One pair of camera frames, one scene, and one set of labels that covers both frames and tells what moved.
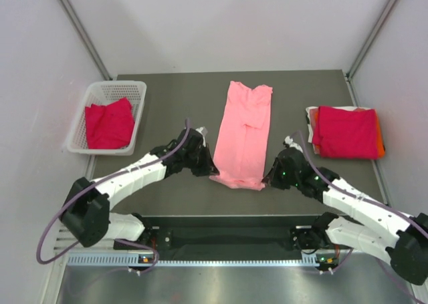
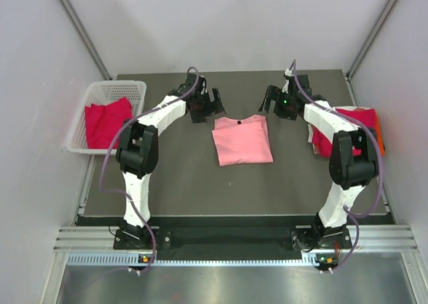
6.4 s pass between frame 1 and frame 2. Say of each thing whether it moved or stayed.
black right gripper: moved
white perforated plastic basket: stayed
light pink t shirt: moved
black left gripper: moved
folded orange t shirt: stayed
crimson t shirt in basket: stayed
